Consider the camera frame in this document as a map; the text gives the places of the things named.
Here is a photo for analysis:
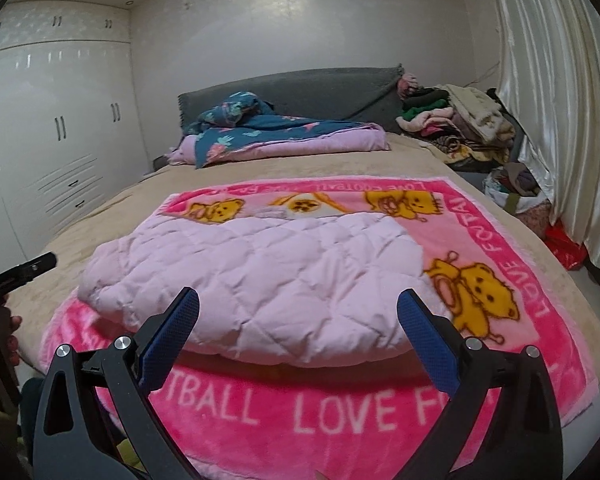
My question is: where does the pink quilted jacket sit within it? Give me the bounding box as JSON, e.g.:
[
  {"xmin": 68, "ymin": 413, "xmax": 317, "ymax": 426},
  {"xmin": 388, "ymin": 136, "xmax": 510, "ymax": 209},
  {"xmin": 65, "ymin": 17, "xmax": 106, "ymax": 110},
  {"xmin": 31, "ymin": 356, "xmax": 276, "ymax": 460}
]
[{"xmin": 78, "ymin": 212, "xmax": 445, "ymax": 367}]

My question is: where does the bag of clothes on floor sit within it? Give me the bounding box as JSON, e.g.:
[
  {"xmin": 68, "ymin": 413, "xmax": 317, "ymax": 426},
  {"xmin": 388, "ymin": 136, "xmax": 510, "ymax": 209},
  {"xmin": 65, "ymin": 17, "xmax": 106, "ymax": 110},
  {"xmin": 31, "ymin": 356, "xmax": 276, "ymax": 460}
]
[{"xmin": 482, "ymin": 162, "xmax": 548, "ymax": 216}]

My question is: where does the pile of folded clothes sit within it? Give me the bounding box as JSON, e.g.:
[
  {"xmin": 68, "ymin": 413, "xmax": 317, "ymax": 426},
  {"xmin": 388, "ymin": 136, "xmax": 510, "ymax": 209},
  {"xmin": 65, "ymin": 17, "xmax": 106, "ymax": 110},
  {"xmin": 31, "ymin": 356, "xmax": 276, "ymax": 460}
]
[{"xmin": 396, "ymin": 74, "xmax": 516, "ymax": 174}]

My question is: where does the person's left hand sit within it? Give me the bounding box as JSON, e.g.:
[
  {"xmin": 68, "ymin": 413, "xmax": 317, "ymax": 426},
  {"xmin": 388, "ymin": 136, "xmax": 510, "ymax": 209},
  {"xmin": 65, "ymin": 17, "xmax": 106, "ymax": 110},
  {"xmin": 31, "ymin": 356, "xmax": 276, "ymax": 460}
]
[{"xmin": 0, "ymin": 306, "xmax": 22, "ymax": 366}]

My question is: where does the pink bear fleece blanket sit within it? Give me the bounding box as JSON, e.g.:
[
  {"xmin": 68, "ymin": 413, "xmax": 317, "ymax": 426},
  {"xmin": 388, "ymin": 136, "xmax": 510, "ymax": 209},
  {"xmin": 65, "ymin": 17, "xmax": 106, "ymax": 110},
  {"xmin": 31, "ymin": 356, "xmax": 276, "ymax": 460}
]
[{"xmin": 38, "ymin": 176, "xmax": 598, "ymax": 479}]

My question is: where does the white wardrobe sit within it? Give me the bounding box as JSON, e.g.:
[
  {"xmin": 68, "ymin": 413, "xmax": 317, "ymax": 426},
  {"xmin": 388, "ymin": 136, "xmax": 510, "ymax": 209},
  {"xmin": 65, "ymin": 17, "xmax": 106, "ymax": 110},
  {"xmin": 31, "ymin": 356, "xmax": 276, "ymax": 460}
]
[{"xmin": 0, "ymin": 1, "xmax": 149, "ymax": 273}]

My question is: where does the red plastic bag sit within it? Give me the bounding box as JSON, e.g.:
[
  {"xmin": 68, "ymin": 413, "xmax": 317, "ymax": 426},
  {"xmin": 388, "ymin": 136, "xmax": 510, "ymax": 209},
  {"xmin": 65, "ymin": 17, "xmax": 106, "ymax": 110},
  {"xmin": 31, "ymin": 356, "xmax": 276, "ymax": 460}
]
[{"xmin": 544, "ymin": 220, "xmax": 588, "ymax": 271}]

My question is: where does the blue floral pink quilt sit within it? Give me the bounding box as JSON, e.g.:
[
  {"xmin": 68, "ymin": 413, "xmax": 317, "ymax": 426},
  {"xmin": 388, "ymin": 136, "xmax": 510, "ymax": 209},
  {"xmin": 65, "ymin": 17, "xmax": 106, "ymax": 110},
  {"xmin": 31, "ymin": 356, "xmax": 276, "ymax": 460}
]
[{"xmin": 166, "ymin": 91, "xmax": 389, "ymax": 169}]

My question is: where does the beige bed cover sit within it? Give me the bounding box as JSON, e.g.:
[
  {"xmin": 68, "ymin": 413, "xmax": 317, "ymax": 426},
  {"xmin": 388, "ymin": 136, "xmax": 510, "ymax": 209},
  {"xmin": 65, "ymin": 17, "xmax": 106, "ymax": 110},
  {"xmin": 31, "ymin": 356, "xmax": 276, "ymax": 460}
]
[{"xmin": 8, "ymin": 133, "xmax": 600, "ymax": 378}]

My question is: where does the grey headboard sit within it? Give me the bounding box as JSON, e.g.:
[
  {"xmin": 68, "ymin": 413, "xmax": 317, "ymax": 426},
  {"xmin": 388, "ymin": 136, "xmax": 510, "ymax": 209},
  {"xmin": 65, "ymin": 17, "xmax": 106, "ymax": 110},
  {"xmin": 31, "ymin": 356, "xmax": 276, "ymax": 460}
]
[{"xmin": 178, "ymin": 65, "xmax": 404, "ymax": 130}]

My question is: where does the white satin curtain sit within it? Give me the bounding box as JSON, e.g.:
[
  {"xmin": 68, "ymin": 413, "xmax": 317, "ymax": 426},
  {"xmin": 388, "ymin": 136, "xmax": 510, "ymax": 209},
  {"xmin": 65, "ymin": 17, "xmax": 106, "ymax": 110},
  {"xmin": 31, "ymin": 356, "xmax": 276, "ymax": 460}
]
[{"xmin": 496, "ymin": 0, "xmax": 600, "ymax": 269}]

